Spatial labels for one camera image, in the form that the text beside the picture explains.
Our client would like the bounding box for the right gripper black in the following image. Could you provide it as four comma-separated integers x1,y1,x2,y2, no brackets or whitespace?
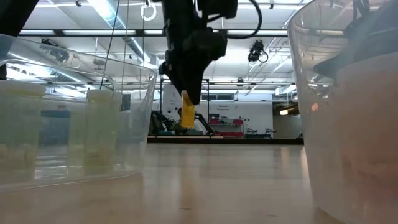
312,9,398,82

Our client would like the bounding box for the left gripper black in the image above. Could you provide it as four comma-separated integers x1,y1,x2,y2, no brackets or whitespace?
159,18,206,105

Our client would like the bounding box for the small amber medicine bottle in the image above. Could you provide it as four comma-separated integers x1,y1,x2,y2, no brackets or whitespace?
180,90,196,129

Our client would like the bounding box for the small pale yellow medicine bottle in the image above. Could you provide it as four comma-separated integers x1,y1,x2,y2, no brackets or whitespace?
83,89,123,177
0,80,47,183

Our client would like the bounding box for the clear plastic bin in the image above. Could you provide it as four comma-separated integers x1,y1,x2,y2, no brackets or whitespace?
287,0,398,224
0,30,159,194

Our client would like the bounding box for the white banner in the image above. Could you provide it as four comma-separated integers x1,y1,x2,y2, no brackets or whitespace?
162,83,184,125

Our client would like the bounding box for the thin black rectangular stand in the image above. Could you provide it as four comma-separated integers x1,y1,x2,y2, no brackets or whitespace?
159,77,210,138

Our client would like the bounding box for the red white shelf unit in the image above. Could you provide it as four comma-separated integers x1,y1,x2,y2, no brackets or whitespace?
208,116,246,138

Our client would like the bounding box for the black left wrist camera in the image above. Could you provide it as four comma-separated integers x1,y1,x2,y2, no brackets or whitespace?
186,27,228,63

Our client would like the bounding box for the black wall screen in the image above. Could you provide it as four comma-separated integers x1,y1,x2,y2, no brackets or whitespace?
120,93,132,113

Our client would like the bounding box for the black ceiling-hung camera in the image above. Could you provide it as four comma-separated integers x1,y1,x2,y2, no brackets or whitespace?
247,39,269,63

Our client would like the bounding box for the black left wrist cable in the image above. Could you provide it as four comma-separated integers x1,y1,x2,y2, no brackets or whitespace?
217,0,263,40

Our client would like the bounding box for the black hanging cord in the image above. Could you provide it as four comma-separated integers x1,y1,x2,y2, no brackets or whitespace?
98,0,121,96

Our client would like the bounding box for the white hanging ring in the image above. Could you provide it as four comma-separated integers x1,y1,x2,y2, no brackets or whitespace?
139,0,158,22

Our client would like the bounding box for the black aluminium table frame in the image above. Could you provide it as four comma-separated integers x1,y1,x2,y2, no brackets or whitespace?
146,135,305,146

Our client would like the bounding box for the silver ceiling duct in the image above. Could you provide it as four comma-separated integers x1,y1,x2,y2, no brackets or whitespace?
86,0,152,65

